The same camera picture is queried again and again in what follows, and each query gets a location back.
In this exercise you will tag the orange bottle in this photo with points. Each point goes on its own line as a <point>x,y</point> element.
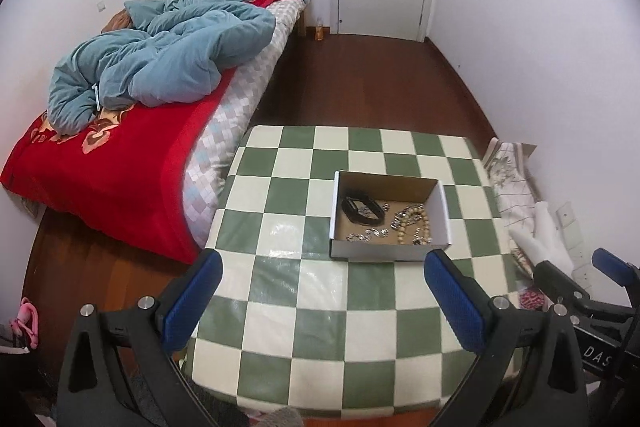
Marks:
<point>319,32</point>

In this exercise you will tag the floral quilted cloth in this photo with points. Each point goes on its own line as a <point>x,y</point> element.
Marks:
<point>515,192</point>

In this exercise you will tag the bed with red blanket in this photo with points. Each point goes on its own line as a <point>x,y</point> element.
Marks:
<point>120,167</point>

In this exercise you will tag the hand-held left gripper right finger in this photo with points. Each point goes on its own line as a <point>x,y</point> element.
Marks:
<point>452,297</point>

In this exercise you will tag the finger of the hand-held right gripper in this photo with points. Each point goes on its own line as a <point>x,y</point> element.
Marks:
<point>612,267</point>
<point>557,284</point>

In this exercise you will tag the black wristband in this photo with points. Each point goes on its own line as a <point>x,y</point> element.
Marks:
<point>350,213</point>

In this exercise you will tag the white power strip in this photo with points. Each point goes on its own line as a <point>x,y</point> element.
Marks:
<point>575,237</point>

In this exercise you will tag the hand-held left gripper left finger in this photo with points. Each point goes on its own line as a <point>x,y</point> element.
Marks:
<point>197,297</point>

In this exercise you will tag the blue duvet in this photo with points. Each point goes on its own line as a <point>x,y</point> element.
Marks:
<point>165,67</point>

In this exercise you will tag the red print bag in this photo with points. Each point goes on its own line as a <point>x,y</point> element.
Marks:
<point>530,299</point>

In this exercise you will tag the white plastic bag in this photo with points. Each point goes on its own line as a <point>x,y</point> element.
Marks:
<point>542,237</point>

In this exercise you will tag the white cardboard box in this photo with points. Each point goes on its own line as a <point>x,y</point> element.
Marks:
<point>345,249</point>

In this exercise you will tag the pink slipper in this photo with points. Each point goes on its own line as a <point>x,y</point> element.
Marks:
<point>26,322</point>

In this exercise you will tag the green checkered tablecloth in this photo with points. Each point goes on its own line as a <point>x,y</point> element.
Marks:
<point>280,307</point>

